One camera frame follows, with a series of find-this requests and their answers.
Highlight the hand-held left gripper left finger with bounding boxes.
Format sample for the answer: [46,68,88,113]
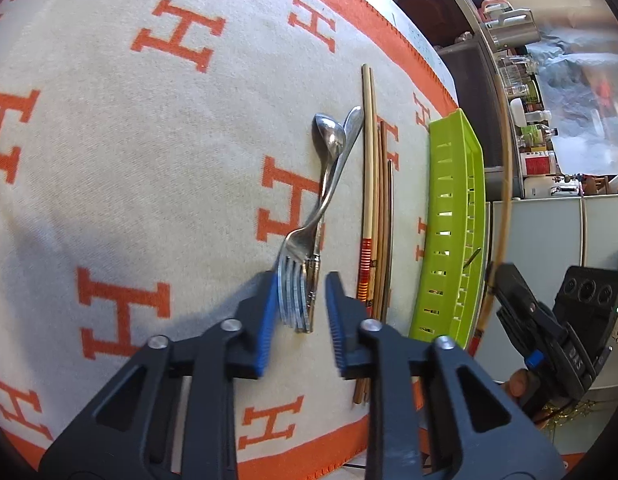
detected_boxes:
[38,271,281,480]

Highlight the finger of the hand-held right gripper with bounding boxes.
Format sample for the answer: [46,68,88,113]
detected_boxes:
[522,351,586,407]
[495,262,586,382]

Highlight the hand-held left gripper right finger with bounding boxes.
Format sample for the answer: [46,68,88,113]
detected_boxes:
[325,271,565,480]

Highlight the steel fork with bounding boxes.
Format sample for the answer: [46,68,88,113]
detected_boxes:
[276,106,364,333]

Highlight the green plastic utensil tray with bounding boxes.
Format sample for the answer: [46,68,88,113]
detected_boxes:
[408,108,490,343]

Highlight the red striped pale chopstick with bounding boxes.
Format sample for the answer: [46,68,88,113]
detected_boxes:
[358,64,375,306]

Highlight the person's right hand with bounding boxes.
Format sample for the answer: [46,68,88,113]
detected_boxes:
[506,367,530,401]

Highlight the grey cupboard doors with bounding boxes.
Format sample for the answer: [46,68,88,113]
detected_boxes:
[489,192,618,391]

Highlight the dark brown wooden chopstick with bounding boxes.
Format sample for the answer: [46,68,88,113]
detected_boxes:
[385,159,395,321]
[353,120,390,405]

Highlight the red label jar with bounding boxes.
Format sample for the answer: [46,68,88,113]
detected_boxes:
[523,150,557,177]

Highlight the green label bottle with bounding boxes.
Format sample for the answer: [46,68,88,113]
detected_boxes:
[519,125,557,150]

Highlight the orange beige printed blanket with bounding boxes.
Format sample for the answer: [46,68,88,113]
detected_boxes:
[0,0,462,479]

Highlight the steel kettle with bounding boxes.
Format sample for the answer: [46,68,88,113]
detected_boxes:
[482,0,542,53]

